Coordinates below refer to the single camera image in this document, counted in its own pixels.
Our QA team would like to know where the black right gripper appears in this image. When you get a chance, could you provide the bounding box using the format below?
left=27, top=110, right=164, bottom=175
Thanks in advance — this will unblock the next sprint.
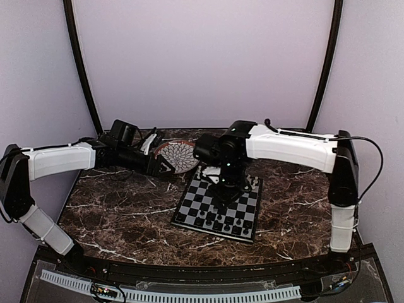
left=208, top=158, right=249, bottom=209

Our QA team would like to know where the black white chess board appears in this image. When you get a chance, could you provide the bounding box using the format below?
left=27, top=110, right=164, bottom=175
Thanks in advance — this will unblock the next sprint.
left=170, top=173, right=263, bottom=244

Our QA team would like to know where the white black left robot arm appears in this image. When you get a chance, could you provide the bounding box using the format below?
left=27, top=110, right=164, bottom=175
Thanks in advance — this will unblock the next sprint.
left=1, top=138, right=175, bottom=275

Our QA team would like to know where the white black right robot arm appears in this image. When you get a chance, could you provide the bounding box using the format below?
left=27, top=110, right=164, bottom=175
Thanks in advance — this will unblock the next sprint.
left=209, top=119, right=360, bottom=274

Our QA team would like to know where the floral patterned ceramic plate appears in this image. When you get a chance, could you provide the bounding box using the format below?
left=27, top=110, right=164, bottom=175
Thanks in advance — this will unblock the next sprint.
left=155, top=140, right=199, bottom=174

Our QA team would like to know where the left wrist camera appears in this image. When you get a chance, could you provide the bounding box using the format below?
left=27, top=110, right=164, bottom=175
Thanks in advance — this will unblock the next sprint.
left=109, top=119, right=138, bottom=148

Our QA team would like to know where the white slotted cable duct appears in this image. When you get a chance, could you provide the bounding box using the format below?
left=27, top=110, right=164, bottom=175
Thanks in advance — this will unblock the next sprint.
left=40, top=270, right=301, bottom=302

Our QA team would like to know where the black front frame rail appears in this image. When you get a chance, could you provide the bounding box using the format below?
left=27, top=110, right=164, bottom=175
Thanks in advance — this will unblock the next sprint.
left=31, top=244, right=379, bottom=287

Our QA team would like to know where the black left corner frame post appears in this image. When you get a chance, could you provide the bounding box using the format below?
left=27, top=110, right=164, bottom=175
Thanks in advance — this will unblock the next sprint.
left=62, top=0, right=103, bottom=135

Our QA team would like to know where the black corner frame post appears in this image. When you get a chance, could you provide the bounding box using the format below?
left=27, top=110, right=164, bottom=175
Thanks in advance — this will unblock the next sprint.
left=62, top=0, right=103, bottom=135
left=305, top=0, right=343, bottom=133

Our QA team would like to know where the black right corner frame post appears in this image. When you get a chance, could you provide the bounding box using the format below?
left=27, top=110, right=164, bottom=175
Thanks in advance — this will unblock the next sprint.
left=305, top=0, right=343, bottom=133

